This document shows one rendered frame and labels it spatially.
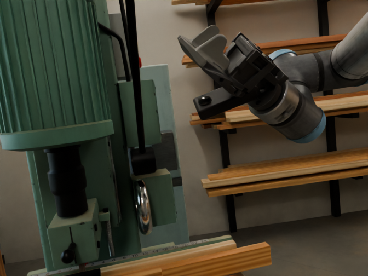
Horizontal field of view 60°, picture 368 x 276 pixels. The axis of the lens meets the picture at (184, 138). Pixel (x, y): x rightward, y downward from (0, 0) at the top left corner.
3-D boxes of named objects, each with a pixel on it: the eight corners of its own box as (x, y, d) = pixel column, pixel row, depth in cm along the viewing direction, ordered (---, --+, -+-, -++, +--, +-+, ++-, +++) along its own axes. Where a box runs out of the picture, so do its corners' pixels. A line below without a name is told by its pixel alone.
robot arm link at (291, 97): (253, 106, 69) (272, 135, 62) (239, 96, 66) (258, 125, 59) (285, 75, 65) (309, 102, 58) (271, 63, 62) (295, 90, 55)
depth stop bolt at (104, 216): (104, 259, 62) (97, 211, 61) (104, 254, 64) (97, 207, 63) (115, 257, 62) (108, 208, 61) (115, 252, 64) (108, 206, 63)
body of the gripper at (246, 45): (236, 28, 55) (275, 63, 62) (203, 65, 58) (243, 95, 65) (254, 48, 49) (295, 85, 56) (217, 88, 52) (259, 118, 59)
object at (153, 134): (127, 148, 73) (118, 82, 71) (126, 144, 82) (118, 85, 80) (163, 143, 75) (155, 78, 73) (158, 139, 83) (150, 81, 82)
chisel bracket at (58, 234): (55, 279, 51) (46, 228, 50) (68, 243, 64) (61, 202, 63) (102, 269, 52) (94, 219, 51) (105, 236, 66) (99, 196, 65)
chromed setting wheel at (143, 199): (142, 246, 65) (133, 187, 64) (137, 224, 77) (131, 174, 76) (156, 242, 66) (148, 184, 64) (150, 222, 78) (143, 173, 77)
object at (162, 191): (138, 230, 73) (131, 179, 72) (137, 219, 80) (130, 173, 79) (178, 222, 75) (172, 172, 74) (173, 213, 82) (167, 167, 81)
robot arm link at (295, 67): (304, 70, 81) (318, 107, 74) (258, 78, 82) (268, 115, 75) (308, 40, 73) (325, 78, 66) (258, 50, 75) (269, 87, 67)
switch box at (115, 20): (116, 78, 81) (107, 12, 79) (116, 81, 91) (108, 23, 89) (141, 75, 82) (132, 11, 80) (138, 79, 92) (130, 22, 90)
